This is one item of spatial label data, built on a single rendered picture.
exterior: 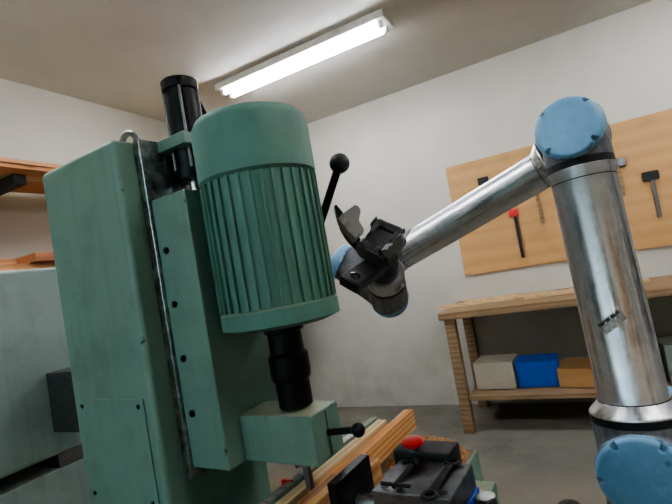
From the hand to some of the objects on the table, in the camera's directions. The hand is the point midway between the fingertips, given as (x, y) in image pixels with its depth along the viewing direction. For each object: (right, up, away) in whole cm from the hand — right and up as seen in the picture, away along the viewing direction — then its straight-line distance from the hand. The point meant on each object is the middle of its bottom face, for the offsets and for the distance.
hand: (364, 221), depth 85 cm
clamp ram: (+1, -43, -25) cm, 50 cm away
